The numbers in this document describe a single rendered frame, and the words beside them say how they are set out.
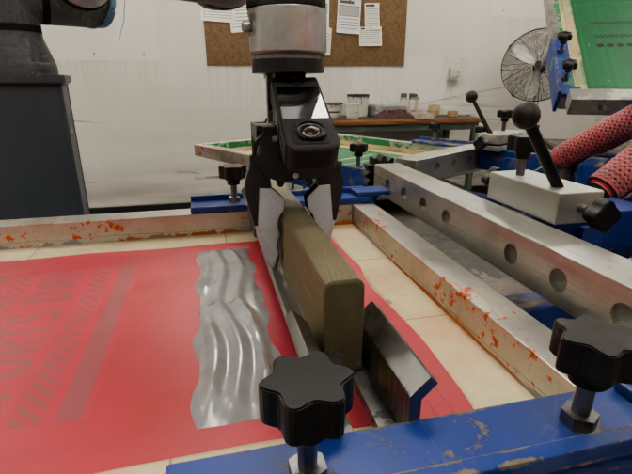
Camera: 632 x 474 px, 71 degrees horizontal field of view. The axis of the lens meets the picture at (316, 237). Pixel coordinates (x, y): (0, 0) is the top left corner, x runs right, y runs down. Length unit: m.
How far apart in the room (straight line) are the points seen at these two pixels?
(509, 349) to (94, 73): 4.13
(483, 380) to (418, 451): 0.15
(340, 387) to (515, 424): 0.13
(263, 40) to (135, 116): 3.87
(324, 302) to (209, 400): 0.12
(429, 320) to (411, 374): 0.20
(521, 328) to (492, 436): 0.15
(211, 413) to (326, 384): 0.16
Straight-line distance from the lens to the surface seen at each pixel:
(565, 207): 0.54
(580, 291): 0.45
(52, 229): 0.77
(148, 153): 4.32
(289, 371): 0.22
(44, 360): 0.47
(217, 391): 0.37
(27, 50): 1.16
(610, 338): 0.29
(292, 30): 0.44
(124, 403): 0.39
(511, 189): 0.59
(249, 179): 0.45
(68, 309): 0.55
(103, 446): 0.36
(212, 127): 4.26
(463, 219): 0.58
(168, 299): 0.53
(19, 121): 1.15
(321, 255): 0.35
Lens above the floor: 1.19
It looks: 19 degrees down
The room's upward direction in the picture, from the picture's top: straight up
